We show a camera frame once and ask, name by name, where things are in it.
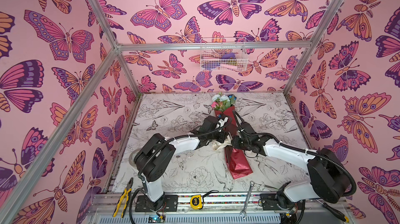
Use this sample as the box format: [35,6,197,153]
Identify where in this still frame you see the yellow handled pliers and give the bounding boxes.
[112,177,133,218]

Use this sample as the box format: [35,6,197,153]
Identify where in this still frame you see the white fake rose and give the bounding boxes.
[211,92,234,112]

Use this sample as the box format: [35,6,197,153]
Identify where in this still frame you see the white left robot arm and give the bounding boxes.
[129,115,232,210]

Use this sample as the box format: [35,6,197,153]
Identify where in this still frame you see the aluminium frame post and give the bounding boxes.
[283,0,344,96]
[88,0,140,96]

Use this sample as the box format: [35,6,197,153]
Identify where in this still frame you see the green circuit board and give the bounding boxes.
[148,215,165,224]

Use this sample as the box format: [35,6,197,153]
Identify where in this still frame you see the blue fake rose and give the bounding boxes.
[228,95,236,105]

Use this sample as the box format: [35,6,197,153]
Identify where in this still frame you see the cream satin ribbon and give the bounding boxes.
[211,136,232,151]

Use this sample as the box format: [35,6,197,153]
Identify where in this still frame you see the silver combination wrench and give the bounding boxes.
[240,181,255,219]

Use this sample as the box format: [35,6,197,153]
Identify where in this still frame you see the aluminium frame crossbar back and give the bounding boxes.
[117,41,312,52]

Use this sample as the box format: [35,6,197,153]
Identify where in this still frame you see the dark red wrapping paper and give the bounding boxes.
[214,106,253,179]

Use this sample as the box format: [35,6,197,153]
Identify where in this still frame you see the clear tape roll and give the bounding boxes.
[128,149,139,170]

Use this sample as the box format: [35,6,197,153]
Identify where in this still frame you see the white wire basket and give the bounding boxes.
[199,38,249,73]

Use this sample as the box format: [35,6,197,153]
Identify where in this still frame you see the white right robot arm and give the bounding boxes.
[232,122,357,208]

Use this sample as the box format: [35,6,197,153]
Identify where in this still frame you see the aluminium frame post left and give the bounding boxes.
[88,0,140,96]

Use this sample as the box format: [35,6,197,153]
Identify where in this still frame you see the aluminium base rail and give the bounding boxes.
[89,191,349,217]

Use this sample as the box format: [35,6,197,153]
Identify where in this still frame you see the black yellow screwdriver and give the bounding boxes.
[317,200,350,223]

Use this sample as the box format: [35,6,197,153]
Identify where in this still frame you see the aluminium frame post right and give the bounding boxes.
[283,0,344,96]

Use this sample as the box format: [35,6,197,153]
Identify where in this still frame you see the small pink fake rose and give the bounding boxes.
[211,102,218,109]

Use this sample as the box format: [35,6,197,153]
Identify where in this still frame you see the yellow tape measure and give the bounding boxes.
[190,194,204,209]

